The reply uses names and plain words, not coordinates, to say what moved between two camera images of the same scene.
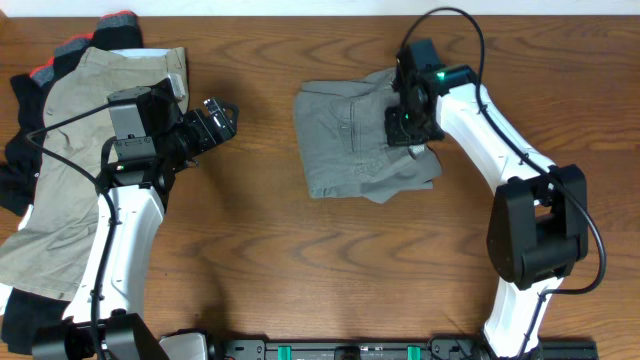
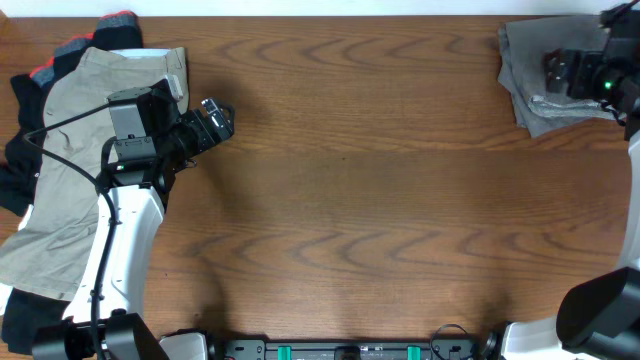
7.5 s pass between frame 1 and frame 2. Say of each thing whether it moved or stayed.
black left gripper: stayed
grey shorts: moved
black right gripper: moved
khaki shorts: stayed
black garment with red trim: stayed
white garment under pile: stayed
